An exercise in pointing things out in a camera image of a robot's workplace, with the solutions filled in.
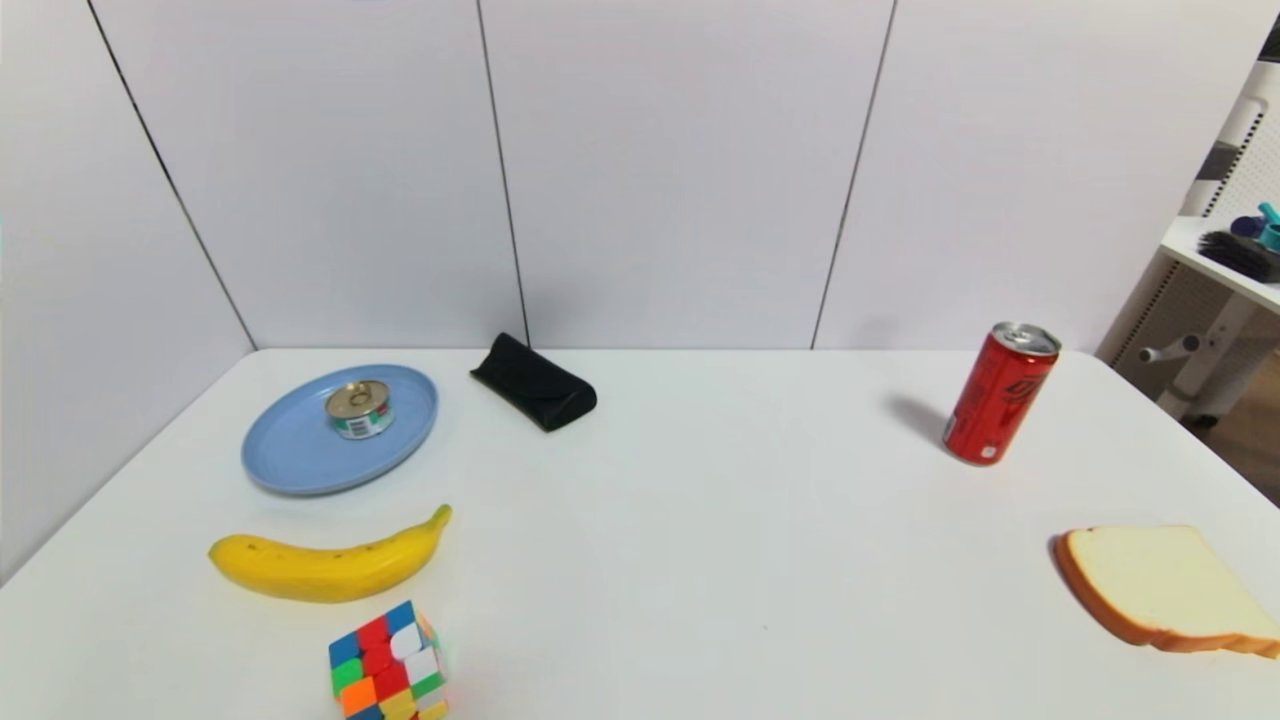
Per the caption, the small gold-lid tin can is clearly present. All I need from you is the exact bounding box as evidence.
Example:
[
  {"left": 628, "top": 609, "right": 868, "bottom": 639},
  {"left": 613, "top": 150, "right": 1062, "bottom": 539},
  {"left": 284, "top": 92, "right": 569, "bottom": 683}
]
[{"left": 324, "top": 379, "right": 395, "bottom": 441}]

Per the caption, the blue plate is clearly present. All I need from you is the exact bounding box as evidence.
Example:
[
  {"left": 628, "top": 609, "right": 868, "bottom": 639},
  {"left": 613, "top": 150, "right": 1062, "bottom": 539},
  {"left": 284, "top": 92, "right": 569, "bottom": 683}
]
[{"left": 241, "top": 364, "right": 439, "bottom": 497}]

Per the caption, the black glasses case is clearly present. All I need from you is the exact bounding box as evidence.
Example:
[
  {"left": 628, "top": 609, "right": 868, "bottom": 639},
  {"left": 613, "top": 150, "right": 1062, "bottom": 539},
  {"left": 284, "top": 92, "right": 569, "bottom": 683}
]
[{"left": 470, "top": 333, "right": 598, "bottom": 433}]

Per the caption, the red soda can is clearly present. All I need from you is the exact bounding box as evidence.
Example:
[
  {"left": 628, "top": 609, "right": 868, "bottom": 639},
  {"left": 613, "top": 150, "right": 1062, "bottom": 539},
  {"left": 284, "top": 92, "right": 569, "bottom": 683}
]
[{"left": 942, "top": 321, "right": 1062, "bottom": 467}]

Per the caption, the yellow banana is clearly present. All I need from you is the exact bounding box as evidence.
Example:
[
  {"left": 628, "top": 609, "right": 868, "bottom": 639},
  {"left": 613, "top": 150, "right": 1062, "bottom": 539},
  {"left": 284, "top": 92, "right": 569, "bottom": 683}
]
[{"left": 208, "top": 504, "right": 453, "bottom": 604}]

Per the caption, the multicolour puzzle cube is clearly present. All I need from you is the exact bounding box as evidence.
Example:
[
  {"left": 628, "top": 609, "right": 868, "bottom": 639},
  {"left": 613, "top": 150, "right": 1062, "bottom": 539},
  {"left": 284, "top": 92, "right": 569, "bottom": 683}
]
[{"left": 329, "top": 600, "right": 449, "bottom": 720}]

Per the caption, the white bread slice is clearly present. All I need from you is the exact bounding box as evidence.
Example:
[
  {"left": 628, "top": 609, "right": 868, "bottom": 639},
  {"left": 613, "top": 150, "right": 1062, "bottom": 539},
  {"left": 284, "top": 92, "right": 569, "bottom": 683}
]
[{"left": 1052, "top": 525, "right": 1280, "bottom": 660}]

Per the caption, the white side shelf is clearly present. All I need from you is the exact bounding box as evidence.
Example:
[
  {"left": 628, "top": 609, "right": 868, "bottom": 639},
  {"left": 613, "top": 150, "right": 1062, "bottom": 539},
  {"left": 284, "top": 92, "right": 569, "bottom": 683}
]
[{"left": 1150, "top": 215, "right": 1280, "bottom": 426}]

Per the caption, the black bristle brush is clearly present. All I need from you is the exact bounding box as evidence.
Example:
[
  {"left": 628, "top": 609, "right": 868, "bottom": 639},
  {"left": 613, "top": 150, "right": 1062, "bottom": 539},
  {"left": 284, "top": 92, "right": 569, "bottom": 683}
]
[{"left": 1197, "top": 230, "right": 1280, "bottom": 284}]

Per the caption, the white pegboard panel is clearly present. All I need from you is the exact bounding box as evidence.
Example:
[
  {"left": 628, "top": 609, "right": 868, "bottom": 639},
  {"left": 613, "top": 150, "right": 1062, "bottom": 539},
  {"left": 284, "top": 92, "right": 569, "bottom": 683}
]
[{"left": 1185, "top": 60, "right": 1280, "bottom": 223}]

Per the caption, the grey desk crank handle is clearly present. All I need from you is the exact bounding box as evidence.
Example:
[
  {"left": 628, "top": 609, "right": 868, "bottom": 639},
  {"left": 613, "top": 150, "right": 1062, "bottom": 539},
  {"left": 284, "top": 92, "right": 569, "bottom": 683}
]
[{"left": 1139, "top": 334, "right": 1201, "bottom": 366}]

